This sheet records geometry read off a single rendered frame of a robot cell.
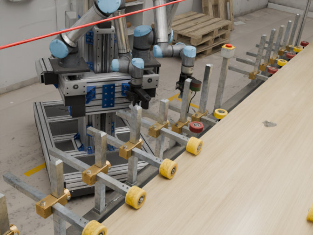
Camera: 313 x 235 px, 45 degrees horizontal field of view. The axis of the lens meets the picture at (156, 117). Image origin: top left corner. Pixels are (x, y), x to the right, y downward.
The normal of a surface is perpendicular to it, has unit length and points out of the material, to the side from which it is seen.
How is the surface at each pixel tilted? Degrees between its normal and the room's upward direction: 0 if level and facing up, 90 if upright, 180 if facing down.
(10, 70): 90
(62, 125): 0
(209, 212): 0
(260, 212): 0
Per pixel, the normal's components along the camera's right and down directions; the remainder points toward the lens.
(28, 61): 0.78, 0.36
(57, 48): -0.22, 0.54
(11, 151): 0.09, -0.87
